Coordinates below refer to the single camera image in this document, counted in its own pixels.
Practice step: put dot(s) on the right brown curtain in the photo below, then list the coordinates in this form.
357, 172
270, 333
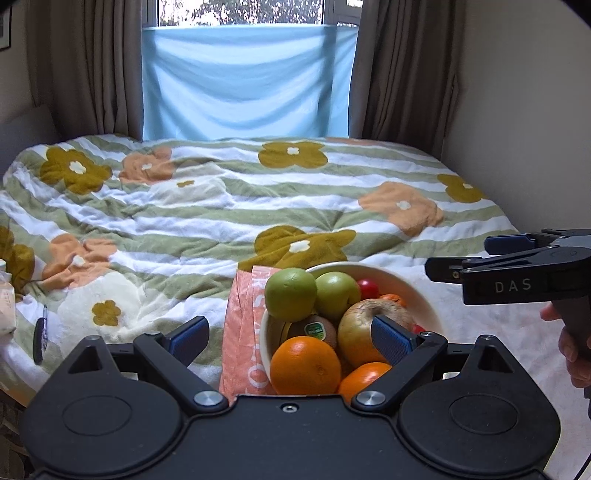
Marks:
405, 79

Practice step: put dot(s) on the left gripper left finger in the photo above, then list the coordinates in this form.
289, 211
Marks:
148, 375

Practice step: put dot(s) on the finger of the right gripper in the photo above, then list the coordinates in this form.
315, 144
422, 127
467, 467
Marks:
448, 269
508, 244

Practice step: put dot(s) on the large orange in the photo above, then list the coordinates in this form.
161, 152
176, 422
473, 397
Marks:
305, 366

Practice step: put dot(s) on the grey headboard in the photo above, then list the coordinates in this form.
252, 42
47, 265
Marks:
32, 128

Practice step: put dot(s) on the wall poster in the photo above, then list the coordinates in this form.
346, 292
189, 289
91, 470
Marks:
5, 29

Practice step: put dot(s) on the small tangerine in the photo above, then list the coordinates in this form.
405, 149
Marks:
396, 299

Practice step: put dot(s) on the large yellow-red apple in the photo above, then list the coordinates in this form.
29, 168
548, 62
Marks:
354, 338

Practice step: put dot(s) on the person's right hand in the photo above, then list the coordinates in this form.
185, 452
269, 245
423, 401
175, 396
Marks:
578, 368

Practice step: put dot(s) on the medium orange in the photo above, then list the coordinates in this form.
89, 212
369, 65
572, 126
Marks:
361, 378

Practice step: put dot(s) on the white pink towel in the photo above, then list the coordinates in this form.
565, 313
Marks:
531, 340

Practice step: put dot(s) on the brown curtain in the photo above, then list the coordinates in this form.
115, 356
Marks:
405, 79
84, 61

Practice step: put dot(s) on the floral striped quilt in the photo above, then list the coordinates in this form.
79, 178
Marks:
119, 237

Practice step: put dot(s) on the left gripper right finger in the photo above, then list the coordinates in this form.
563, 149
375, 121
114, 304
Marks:
429, 374

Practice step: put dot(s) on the white tube bottle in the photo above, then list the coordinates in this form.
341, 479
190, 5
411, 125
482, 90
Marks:
7, 301

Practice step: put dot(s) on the green apple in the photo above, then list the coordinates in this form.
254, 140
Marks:
336, 292
290, 295

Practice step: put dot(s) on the brown kiwi with sticker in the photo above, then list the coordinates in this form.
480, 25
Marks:
315, 327

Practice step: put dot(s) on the light blue window cloth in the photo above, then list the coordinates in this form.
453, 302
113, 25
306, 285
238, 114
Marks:
247, 81

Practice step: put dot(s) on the left brown curtain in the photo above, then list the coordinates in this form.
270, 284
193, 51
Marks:
84, 61

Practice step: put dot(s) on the cream fruit bowl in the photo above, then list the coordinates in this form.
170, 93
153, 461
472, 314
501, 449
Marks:
273, 333

